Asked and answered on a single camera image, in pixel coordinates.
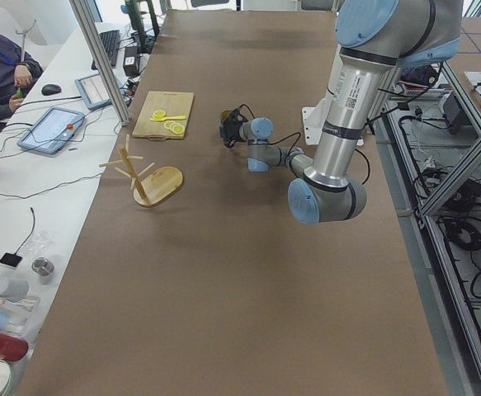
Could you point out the wooden mug rack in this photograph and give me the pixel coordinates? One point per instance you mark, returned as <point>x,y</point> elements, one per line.
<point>149,188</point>

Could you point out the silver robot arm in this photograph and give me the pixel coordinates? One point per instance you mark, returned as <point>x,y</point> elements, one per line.
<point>375,36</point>

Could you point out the black keyboard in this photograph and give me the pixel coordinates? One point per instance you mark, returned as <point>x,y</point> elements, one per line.
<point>111,43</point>

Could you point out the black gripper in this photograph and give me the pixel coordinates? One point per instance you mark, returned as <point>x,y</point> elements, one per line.
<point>230,129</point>

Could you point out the dark grey mug yellow inside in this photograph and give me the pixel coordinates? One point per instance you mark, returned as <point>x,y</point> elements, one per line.
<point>224,115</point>

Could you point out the far blue teach pendant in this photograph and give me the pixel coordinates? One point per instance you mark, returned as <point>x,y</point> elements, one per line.
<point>92,90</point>

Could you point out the near blue teach pendant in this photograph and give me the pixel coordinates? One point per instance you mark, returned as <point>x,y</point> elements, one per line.
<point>52,131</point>

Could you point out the yellow plastic knife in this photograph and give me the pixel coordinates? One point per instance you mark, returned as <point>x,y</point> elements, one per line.
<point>165,118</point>

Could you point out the small metal cup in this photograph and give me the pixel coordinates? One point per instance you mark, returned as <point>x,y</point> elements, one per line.
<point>44,269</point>

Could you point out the blue teach pendant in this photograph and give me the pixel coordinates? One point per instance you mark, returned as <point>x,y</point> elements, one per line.
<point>92,90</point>
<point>52,131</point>

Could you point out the white camera pillar base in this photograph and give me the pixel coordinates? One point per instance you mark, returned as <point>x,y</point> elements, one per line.
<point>318,128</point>

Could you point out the small black square pad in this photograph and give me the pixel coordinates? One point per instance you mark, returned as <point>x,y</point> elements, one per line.
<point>10,259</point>

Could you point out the black computer mouse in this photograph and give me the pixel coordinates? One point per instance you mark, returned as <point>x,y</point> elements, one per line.
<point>51,89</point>

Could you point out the grey cup on tray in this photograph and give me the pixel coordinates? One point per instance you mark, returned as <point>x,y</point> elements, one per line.
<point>13,289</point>

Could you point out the black power adapter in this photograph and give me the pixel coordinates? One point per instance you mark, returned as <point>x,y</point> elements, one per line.
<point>131,62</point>

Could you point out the wooden cutting board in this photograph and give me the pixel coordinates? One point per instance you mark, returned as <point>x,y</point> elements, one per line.
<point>159,104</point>

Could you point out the aluminium frame post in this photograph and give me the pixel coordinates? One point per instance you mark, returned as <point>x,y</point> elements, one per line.
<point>85,20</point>

